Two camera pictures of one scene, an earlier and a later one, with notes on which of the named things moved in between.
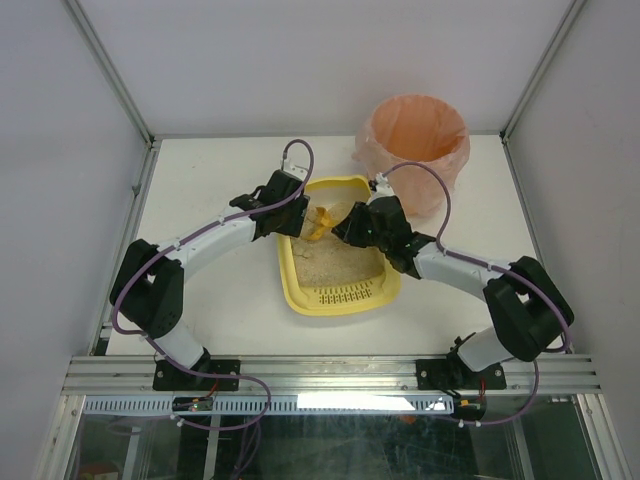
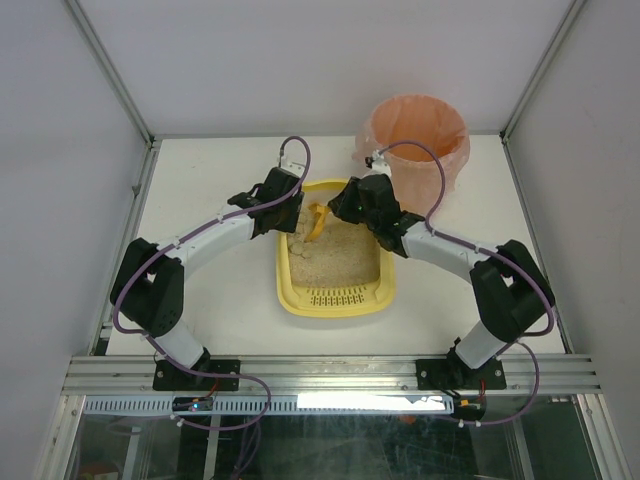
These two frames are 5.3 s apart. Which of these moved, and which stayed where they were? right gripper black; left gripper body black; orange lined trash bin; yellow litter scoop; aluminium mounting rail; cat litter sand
Moved: right gripper black; yellow litter scoop
Stayed: left gripper body black; cat litter sand; orange lined trash bin; aluminium mounting rail
